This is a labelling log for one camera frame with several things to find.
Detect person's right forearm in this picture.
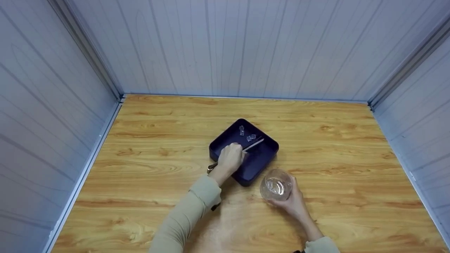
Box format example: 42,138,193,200
294,209,341,253

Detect person's left hand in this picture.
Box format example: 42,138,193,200
217,143,246,176

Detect person's right hand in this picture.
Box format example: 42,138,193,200
266,176,309,219

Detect clear glass cup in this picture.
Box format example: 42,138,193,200
260,169,294,201

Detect person's left forearm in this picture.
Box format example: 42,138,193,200
148,167,230,253

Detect dark blue square tray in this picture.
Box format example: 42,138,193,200
209,118,279,187

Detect metal tongs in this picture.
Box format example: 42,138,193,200
207,138,265,174

